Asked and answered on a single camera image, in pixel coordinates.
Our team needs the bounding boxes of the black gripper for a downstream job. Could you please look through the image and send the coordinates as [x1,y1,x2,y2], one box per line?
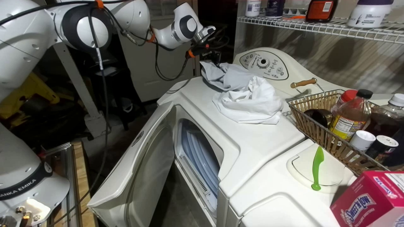
[191,25,215,46]

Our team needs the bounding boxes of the grey cloth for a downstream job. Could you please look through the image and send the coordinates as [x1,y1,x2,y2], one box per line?
[200,60,253,91]

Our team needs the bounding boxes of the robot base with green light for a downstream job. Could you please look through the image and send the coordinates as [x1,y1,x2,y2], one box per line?
[0,126,69,224]

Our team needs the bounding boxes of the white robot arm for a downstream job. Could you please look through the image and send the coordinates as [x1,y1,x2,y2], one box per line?
[0,0,215,207]

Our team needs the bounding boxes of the white cloth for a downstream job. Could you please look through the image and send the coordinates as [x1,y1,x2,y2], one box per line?
[212,77,284,125]

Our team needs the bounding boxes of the white washing machine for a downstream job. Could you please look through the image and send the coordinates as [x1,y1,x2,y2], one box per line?
[155,46,351,227]

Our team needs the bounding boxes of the white tall bottle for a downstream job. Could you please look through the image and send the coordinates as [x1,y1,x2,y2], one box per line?
[244,0,261,17]

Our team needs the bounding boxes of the dark blue canister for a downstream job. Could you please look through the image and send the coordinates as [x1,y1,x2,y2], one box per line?
[265,0,285,16]

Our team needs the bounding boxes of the white jar blue lid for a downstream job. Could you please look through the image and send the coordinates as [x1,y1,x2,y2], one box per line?
[347,0,393,29]

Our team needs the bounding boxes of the amber vinegar bottle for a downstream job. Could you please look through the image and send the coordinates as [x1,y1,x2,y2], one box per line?
[329,89,372,140]

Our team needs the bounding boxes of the green plastic utensil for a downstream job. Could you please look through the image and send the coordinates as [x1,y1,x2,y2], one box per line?
[310,146,324,190]

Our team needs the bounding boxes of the wicker basket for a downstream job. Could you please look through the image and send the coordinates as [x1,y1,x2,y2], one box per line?
[287,89,387,175]

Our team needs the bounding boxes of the pink box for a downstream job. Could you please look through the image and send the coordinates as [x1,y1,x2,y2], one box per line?
[330,170,404,227]

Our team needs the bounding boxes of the white wire shelf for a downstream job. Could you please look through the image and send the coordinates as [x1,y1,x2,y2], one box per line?
[237,16,404,44]

